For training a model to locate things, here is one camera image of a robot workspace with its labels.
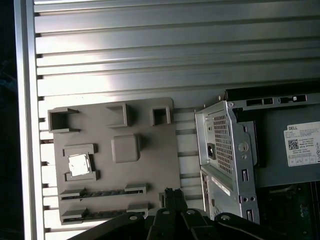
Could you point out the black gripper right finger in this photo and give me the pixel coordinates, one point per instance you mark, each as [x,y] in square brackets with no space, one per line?
[195,227]

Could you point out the silver CPU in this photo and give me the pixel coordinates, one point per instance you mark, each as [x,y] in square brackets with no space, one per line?
[79,166]

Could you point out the grey power supply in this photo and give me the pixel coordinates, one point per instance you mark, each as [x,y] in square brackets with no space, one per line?
[275,170]

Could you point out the black PC case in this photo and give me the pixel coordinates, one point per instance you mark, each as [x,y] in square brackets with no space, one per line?
[225,155]

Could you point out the green motherboard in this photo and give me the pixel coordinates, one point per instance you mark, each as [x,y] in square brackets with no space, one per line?
[300,212]

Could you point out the grey parts rack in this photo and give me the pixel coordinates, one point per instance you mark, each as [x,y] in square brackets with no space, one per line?
[150,160]

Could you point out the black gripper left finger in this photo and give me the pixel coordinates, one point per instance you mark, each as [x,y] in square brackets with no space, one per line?
[162,225]

